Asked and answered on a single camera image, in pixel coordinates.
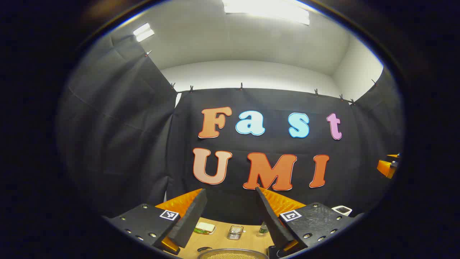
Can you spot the clear plastic bottle green label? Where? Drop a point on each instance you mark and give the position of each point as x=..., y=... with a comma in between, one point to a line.
x=263, y=230

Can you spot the white toaster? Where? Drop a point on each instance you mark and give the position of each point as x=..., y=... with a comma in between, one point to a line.
x=341, y=209

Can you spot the pile of yellow soybeans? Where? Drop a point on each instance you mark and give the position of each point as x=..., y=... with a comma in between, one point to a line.
x=231, y=256

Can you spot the sandwich with green lettuce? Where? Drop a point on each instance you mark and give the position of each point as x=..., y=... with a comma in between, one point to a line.
x=205, y=227

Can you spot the black induction cooktop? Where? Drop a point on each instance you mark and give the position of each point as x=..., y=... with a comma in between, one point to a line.
x=275, y=252

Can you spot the small ceiling light panel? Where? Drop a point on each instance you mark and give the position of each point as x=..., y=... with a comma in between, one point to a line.
x=143, y=32

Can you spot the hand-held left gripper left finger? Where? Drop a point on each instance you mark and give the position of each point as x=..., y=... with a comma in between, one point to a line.
x=190, y=223

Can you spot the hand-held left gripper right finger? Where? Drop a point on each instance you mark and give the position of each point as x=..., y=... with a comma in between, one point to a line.
x=275, y=226

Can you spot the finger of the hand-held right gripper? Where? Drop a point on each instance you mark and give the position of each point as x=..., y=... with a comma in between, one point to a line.
x=385, y=168

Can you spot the large ceiling light panel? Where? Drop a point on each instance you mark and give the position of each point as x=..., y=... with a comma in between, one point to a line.
x=266, y=9

